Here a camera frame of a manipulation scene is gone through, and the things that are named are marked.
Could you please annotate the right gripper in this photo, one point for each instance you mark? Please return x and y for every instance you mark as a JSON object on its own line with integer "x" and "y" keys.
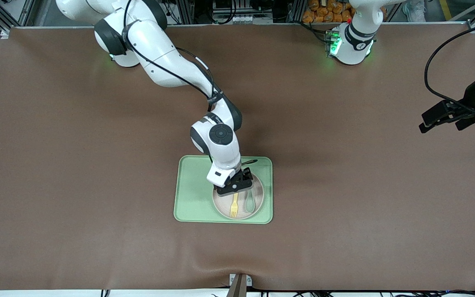
{"x": 245, "y": 177}

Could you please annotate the grey-green plastic spoon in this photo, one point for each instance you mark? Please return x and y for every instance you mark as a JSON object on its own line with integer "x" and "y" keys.
{"x": 250, "y": 204}

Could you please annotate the brown table mat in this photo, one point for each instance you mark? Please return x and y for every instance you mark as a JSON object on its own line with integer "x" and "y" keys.
{"x": 97, "y": 185}

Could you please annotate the yellow plastic fork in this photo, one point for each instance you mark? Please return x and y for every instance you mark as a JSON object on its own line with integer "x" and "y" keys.
{"x": 233, "y": 208}

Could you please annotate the white terminal strip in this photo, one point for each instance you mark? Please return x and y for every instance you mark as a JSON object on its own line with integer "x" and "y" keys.
{"x": 241, "y": 19}

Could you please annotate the round pale pink plate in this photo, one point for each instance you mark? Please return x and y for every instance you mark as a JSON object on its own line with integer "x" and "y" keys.
{"x": 223, "y": 206}

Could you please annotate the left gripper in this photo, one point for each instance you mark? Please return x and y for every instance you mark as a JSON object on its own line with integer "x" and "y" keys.
{"x": 473, "y": 97}

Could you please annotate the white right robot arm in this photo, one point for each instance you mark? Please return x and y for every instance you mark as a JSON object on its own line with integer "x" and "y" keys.
{"x": 159, "y": 53}

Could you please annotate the light green rectangular tray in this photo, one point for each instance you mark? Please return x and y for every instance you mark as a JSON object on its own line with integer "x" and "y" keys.
{"x": 192, "y": 194}

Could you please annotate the metal table edge clamp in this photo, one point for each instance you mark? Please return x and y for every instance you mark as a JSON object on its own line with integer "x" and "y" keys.
{"x": 239, "y": 286}

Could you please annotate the orange packaged goods pile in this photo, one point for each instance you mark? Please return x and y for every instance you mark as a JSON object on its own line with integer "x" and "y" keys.
{"x": 328, "y": 12}

